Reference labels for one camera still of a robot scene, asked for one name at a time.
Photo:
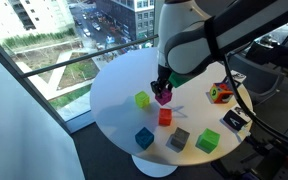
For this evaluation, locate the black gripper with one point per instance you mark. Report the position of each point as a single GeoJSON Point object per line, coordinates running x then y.
{"type": "Point", "coordinates": [164, 76]}

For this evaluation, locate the pink embossed block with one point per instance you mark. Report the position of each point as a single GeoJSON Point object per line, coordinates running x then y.
{"type": "Point", "coordinates": [164, 98]}

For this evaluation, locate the grey embossed block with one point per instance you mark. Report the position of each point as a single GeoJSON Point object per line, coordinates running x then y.
{"type": "Point", "coordinates": [180, 138]}

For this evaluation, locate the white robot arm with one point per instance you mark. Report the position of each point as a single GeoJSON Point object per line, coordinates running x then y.
{"type": "Point", "coordinates": [190, 40]}

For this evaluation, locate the lime yellow block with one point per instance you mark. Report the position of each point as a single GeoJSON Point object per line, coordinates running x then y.
{"type": "Point", "coordinates": [142, 99]}

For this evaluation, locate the orange block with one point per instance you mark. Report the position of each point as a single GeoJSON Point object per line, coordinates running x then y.
{"type": "Point", "coordinates": [165, 117]}

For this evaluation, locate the blue embossed block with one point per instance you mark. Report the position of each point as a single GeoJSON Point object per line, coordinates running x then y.
{"type": "Point", "coordinates": [144, 138]}

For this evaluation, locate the green dotted block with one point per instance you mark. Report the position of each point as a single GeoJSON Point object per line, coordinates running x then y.
{"type": "Point", "coordinates": [208, 141]}

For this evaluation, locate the colourful orange soft cube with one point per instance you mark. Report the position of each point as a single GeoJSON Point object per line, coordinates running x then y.
{"type": "Point", "coordinates": [219, 93]}

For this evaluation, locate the teal animal soft cube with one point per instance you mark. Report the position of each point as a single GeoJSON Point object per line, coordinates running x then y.
{"type": "Point", "coordinates": [238, 76]}

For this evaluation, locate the zebra print soft cube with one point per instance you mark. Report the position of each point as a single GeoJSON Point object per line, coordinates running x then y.
{"type": "Point", "coordinates": [235, 119]}

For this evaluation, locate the dark window railing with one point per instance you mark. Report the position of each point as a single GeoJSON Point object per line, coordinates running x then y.
{"type": "Point", "coordinates": [84, 57]}

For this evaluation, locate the dark chair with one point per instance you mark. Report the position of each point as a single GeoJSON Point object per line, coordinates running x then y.
{"type": "Point", "coordinates": [260, 73]}

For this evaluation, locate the black equipment cart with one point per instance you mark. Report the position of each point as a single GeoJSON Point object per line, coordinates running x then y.
{"type": "Point", "coordinates": [277, 168]}

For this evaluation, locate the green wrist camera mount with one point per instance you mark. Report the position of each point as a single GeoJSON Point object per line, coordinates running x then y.
{"type": "Point", "coordinates": [180, 80]}

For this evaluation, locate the white table pedestal base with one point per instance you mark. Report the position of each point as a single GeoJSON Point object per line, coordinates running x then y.
{"type": "Point", "coordinates": [154, 168]}

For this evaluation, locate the dark window frame post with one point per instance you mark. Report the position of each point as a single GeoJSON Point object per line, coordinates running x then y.
{"type": "Point", "coordinates": [34, 90]}

